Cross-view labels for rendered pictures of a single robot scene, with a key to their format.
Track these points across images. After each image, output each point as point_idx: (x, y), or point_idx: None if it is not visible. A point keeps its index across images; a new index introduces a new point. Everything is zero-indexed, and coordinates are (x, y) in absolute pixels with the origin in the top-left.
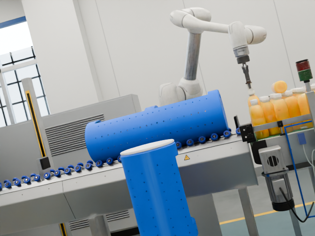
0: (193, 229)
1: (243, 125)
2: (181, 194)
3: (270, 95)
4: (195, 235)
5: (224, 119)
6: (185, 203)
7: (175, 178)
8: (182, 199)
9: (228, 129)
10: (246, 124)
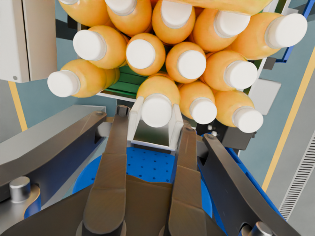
0: (244, 168)
1: (242, 142)
2: (268, 197)
3: (120, 11)
4: (243, 165)
5: (202, 180)
6: (259, 187)
7: (281, 215)
8: (265, 193)
9: (146, 151)
10: (251, 136)
